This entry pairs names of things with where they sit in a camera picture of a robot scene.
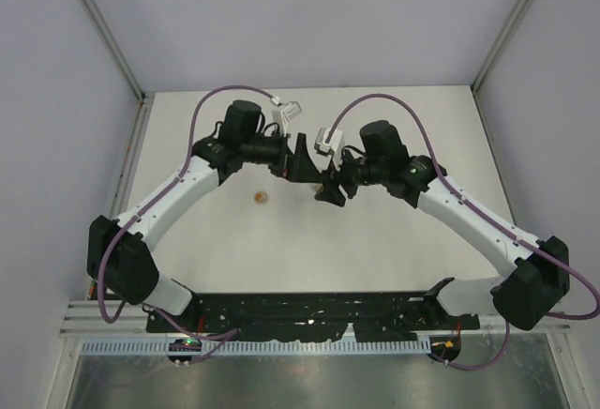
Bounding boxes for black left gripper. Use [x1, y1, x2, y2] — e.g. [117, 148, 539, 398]
[241, 128, 321, 183]

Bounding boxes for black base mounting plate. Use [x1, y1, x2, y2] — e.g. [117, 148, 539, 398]
[172, 291, 480, 343]

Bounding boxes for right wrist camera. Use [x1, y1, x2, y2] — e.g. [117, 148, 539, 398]
[314, 128, 345, 169]

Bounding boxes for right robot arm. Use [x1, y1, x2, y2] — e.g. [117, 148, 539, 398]
[315, 120, 570, 330]

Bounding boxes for orange bottle cap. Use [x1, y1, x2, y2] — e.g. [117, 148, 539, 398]
[253, 190, 269, 205]

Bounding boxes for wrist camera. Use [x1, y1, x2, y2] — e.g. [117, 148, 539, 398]
[314, 128, 345, 169]
[270, 97, 302, 136]

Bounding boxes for left aluminium frame post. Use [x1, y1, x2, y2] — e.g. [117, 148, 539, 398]
[79, 0, 146, 102]

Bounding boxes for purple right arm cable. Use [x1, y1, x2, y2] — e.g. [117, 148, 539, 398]
[327, 93, 600, 371]

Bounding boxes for clear pill bottle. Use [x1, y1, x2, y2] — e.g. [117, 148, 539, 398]
[310, 184, 324, 194]

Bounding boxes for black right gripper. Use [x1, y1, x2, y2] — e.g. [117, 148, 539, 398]
[316, 144, 387, 206]

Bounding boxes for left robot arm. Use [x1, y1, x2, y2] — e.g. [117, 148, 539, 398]
[87, 100, 321, 332]

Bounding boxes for aluminium frame corner post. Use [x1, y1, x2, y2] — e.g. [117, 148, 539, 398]
[470, 0, 535, 97]

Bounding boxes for white slotted cable duct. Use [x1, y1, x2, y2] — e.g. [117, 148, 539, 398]
[81, 336, 431, 356]

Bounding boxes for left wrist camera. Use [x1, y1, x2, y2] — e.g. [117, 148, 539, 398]
[270, 97, 302, 136]

